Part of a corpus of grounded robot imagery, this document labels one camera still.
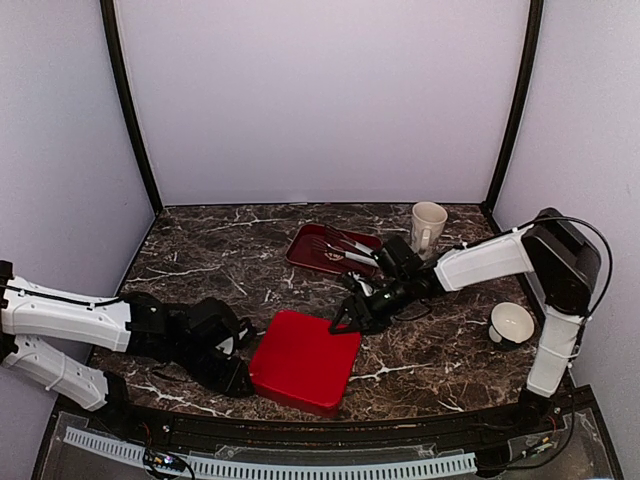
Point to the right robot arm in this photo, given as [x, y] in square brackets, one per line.
[551, 247]

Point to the red box with liners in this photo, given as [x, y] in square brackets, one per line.
[314, 393]

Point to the dark red tray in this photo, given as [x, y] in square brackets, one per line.
[300, 252]

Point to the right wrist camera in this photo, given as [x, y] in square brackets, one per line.
[396, 259]

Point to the white bowl dark base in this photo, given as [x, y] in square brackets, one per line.
[510, 325]

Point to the cream mug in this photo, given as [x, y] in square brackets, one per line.
[427, 224]

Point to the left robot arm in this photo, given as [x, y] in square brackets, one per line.
[136, 324]

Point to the metal tongs white handles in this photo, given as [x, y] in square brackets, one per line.
[336, 245]

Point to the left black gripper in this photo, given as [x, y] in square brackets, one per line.
[231, 382]

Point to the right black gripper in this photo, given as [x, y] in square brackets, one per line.
[352, 305]

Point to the left black frame post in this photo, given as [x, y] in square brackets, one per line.
[116, 57]

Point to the black frame post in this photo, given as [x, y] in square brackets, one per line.
[116, 57]
[520, 94]

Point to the red box lid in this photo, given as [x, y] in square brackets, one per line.
[298, 342]

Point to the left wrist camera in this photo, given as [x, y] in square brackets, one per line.
[214, 322]

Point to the right black frame post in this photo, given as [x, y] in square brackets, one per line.
[520, 94]

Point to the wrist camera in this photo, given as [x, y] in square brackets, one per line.
[396, 259]
[214, 322]

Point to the grey cable duct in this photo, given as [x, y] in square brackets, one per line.
[245, 463]

